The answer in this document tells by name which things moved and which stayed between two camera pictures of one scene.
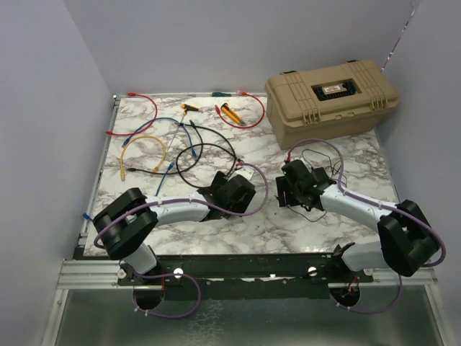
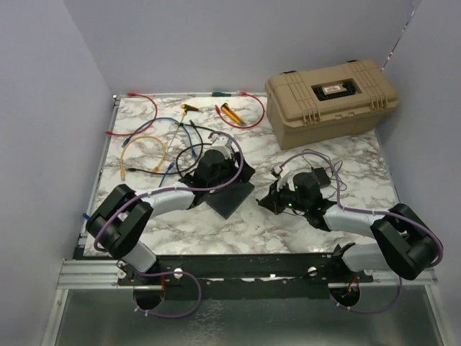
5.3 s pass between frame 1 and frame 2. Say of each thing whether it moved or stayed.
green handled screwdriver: stayed
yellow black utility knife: stayed
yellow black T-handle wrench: stayed
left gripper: moved
